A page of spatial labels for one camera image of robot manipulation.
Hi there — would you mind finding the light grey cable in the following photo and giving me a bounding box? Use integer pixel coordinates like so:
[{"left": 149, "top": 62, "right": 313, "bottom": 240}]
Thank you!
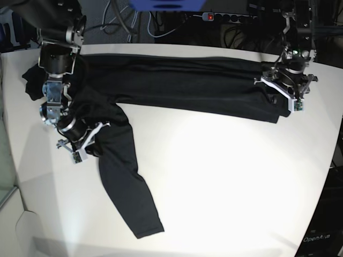
[{"left": 100, "top": 0, "right": 188, "bottom": 43}]

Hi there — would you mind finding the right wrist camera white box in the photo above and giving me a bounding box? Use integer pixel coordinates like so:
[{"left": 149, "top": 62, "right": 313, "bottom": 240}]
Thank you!
[{"left": 71, "top": 149, "right": 88, "bottom": 164}]

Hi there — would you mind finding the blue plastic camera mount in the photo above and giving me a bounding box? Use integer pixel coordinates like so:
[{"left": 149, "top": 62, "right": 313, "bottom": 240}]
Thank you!
[{"left": 129, "top": 0, "right": 206, "bottom": 12}]

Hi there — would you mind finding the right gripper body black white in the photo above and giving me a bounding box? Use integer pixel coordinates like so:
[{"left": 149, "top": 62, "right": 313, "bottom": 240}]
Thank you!
[{"left": 56, "top": 116, "right": 110, "bottom": 154}]

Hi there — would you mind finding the dark navy long-sleeve shirt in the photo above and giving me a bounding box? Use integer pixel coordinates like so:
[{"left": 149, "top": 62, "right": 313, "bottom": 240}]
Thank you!
[{"left": 21, "top": 53, "right": 292, "bottom": 240}]

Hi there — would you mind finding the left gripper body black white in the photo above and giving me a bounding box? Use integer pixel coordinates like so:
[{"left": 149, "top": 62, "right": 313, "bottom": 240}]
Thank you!
[{"left": 254, "top": 65, "right": 318, "bottom": 103}]

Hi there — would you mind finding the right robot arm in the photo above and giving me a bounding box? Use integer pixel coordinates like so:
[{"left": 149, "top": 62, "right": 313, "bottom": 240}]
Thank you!
[{"left": 8, "top": 1, "right": 156, "bottom": 173}]

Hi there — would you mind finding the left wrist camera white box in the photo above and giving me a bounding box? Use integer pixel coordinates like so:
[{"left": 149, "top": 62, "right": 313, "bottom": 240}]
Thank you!
[{"left": 288, "top": 98, "right": 304, "bottom": 112}]

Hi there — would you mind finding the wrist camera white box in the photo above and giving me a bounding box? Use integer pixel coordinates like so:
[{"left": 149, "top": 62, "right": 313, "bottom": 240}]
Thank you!
[
  {"left": 71, "top": 149, "right": 88, "bottom": 164},
  {"left": 288, "top": 98, "right": 304, "bottom": 112}
]

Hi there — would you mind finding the white power strip red switch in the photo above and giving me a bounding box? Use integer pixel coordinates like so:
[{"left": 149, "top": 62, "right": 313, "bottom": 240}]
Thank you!
[{"left": 200, "top": 12, "right": 258, "bottom": 24}]

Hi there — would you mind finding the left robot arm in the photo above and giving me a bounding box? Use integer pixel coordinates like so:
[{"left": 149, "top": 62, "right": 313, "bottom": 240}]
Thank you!
[{"left": 255, "top": 1, "right": 318, "bottom": 112}]

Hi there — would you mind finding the black OpenArm case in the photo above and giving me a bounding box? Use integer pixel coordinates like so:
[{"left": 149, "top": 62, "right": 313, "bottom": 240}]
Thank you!
[{"left": 295, "top": 167, "right": 342, "bottom": 256}]

